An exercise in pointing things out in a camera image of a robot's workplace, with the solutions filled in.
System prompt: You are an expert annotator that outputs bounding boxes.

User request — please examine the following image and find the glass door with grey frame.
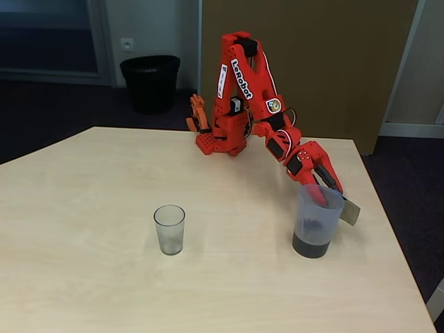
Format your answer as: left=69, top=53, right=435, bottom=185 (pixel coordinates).
left=0, top=0, right=115, bottom=87

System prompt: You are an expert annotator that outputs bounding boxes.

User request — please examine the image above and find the orange table clamp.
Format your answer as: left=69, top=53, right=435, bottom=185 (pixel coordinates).
left=186, top=93, right=212, bottom=135

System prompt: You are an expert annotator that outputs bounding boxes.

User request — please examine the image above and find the clear jug with cardboard handle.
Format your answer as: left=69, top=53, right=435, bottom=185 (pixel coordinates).
left=291, top=183, right=361, bottom=259

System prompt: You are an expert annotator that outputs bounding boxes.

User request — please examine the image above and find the black waste bin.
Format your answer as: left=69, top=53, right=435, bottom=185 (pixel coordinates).
left=119, top=55, right=181, bottom=115

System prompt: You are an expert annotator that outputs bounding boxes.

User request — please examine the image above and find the brown cork pin board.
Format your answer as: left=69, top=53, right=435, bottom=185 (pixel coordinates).
left=200, top=0, right=421, bottom=156

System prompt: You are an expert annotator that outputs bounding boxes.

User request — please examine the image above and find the clear plastic cup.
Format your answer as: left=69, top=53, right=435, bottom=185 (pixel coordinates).
left=153, top=204, right=186, bottom=257

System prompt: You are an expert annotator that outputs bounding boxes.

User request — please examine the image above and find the white furniture edge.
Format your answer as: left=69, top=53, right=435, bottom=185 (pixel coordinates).
left=425, top=277, right=444, bottom=323

